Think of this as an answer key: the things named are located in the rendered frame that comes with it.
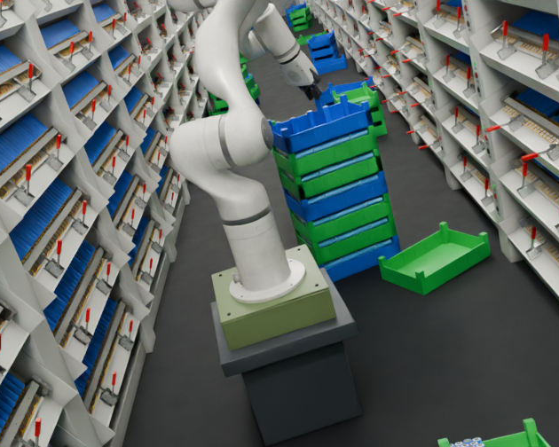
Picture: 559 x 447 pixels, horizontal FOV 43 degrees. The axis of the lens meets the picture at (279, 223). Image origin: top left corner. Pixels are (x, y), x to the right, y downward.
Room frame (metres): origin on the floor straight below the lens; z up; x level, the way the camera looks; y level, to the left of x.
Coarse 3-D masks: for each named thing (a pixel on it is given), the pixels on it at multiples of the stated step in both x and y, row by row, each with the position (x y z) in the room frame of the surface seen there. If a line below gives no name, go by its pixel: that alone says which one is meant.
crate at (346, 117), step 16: (336, 112) 2.40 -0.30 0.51; (352, 112) 2.36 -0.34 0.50; (368, 112) 2.22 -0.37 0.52; (272, 128) 2.33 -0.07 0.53; (288, 128) 2.36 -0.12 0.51; (304, 128) 2.37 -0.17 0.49; (320, 128) 2.18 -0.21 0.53; (336, 128) 2.19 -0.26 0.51; (352, 128) 2.20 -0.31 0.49; (288, 144) 2.16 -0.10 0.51; (304, 144) 2.17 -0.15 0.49
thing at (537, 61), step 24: (504, 24) 1.77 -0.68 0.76; (528, 24) 1.82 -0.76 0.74; (552, 24) 1.71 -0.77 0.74; (480, 48) 1.95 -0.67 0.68; (504, 48) 1.77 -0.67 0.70; (528, 48) 1.73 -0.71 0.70; (552, 48) 1.57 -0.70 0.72; (504, 72) 1.79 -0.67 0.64; (528, 72) 1.59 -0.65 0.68; (552, 72) 1.50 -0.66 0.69; (552, 96) 1.47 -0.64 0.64
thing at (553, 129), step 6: (510, 102) 1.89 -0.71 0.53; (516, 102) 1.86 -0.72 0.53; (516, 108) 1.83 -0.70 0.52; (522, 108) 1.80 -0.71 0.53; (510, 114) 1.85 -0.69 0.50; (528, 114) 1.74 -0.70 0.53; (534, 114) 1.72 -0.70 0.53; (528, 120) 1.74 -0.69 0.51; (534, 120) 1.69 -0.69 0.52; (540, 120) 1.67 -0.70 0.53; (546, 120) 1.65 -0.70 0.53; (540, 126) 1.66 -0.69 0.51; (546, 126) 1.62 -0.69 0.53; (552, 126) 1.60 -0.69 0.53; (546, 132) 1.62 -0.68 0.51; (552, 132) 1.58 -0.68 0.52; (558, 132) 1.55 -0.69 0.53; (546, 138) 1.60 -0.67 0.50; (558, 138) 1.56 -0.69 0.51
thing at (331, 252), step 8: (392, 216) 2.22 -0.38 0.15; (384, 224) 2.21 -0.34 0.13; (392, 224) 2.22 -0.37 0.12; (296, 232) 2.33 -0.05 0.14; (368, 232) 2.20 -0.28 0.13; (376, 232) 2.20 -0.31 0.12; (384, 232) 2.21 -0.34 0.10; (392, 232) 2.22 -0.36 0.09; (344, 240) 2.18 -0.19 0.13; (352, 240) 2.18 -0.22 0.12; (360, 240) 2.19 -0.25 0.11; (368, 240) 2.20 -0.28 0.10; (376, 240) 2.20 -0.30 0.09; (312, 248) 2.17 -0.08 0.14; (320, 248) 2.16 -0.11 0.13; (328, 248) 2.16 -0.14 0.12; (336, 248) 2.17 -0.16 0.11; (344, 248) 2.18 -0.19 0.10; (352, 248) 2.18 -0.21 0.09; (360, 248) 2.19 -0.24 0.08; (312, 256) 2.20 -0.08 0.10; (320, 256) 2.16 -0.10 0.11; (328, 256) 2.16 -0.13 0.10; (336, 256) 2.17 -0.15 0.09
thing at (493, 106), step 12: (516, 84) 1.95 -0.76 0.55; (492, 96) 1.95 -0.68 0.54; (504, 96) 1.95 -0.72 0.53; (516, 96) 1.93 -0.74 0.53; (492, 108) 1.95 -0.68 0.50; (504, 108) 1.94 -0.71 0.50; (492, 120) 1.92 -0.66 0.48; (504, 120) 1.87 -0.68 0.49; (504, 132) 1.85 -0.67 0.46; (516, 132) 1.75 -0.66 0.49; (528, 132) 1.71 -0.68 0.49; (540, 132) 1.66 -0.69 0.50; (516, 144) 1.77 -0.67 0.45; (528, 144) 1.65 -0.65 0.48; (540, 144) 1.61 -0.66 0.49; (540, 156) 1.56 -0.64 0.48; (552, 168) 1.51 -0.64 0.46
